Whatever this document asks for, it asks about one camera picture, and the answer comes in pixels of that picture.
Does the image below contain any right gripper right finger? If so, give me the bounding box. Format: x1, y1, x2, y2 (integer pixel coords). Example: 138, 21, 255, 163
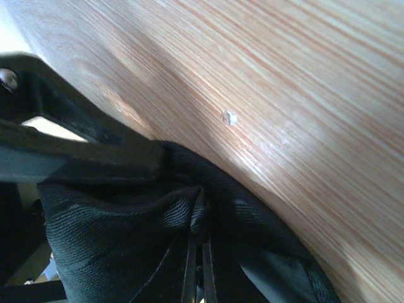
202, 239, 218, 303

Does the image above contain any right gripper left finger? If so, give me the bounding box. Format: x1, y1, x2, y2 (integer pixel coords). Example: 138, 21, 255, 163
132, 233, 196, 302

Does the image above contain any black necktie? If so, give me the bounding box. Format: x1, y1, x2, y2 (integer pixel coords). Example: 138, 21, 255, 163
38, 142, 340, 302

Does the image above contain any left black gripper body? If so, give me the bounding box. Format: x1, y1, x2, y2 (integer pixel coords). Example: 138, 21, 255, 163
1, 182, 67, 302

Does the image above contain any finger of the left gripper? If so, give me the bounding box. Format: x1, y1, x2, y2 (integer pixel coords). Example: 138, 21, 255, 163
1, 53, 165, 184

